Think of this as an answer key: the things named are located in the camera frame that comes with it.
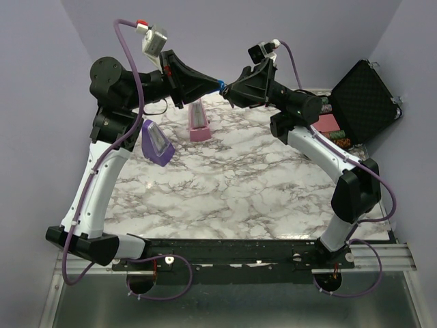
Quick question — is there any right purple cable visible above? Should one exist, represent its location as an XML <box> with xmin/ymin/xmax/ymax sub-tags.
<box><xmin>278</xmin><ymin>40</ymin><xmax>399</xmax><ymax>297</ymax></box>

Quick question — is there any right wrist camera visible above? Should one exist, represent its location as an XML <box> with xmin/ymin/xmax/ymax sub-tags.
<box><xmin>248</xmin><ymin>39</ymin><xmax>281</xmax><ymax>64</ymax></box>

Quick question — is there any purple cable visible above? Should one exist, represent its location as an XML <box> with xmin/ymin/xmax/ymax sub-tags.
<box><xmin>60</xmin><ymin>19</ymin><xmax>194</xmax><ymax>301</ymax></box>
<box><xmin>278</xmin><ymin>40</ymin><xmax>399</xmax><ymax>297</ymax></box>

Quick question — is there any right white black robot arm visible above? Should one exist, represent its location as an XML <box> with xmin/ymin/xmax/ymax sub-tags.
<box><xmin>221</xmin><ymin>58</ymin><xmax>381</xmax><ymax>268</ymax></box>

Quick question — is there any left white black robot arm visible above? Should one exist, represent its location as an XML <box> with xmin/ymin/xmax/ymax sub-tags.
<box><xmin>45</xmin><ymin>50</ymin><xmax>223</xmax><ymax>270</ymax></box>

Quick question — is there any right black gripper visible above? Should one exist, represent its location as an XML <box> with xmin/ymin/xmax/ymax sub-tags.
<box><xmin>218</xmin><ymin>57</ymin><xmax>293</xmax><ymax>113</ymax></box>

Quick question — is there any red playing card deck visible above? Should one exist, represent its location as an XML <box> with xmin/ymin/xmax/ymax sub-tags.
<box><xmin>313</xmin><ymin>113</ymin><xmax>341</xmax><ymax>133</ymax></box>

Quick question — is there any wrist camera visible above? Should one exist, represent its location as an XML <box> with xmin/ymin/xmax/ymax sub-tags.
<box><xmin>248</xmin><ymin>39</ymin><xmax>281</xmax><ymax>64</ymax></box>
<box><xmin>141</xmin><ymin>25</ymin><xmax>168</xmax><ymax>68</ymax></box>

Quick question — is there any black poker chip case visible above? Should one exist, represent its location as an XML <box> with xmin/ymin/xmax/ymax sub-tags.
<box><xmin>326</xmin><ymin>59</ymin><xmax>402</xmax><ymax>148</ymax></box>

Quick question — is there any pink metronome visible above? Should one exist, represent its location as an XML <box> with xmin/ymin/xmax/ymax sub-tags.
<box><xmin>188</xmin><ymin>100</ymin><xmax>212</xmax><ymax>142</ymax></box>

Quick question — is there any aluminium frame extrusion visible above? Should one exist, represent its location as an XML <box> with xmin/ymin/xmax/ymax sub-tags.
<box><xmin>350</xmin><ymin>244</ymin><xmax>417</xmax><ymax>272</ymax></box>

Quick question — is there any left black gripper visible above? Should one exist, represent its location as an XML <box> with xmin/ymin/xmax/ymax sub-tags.
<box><xmin>123</xmin><ymin>48</ymin><xmax>219</xmax><ymax>110</ymax></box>

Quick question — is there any purple metronome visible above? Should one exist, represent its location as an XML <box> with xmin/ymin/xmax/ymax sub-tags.
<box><xmin>141</xmin><ymin>120</ymin><xmax>175</xmax><ymax>167</ymax></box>

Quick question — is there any grey purple chip stack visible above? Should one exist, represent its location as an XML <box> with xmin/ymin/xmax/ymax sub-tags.
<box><xmin>321</xmin><ymin>104</ymin><xmax>333</xmax><ymax>114</ymax></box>

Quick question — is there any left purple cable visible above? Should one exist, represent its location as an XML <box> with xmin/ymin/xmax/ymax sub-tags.
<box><xmin>60</xmin><ymin>19</ymin><xmax>194</xmax><ymax>301</ymax></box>

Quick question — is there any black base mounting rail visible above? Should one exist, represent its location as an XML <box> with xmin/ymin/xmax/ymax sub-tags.
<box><xmin>112</xmin><ymin>238</ymin><xmax>354</xmax><ymax>285</ymax></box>

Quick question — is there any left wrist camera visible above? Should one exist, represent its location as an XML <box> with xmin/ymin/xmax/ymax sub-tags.
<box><xmin>141</xmin><ymin>25</ymin><xmax>168</xmax><ymax>68</ymax></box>

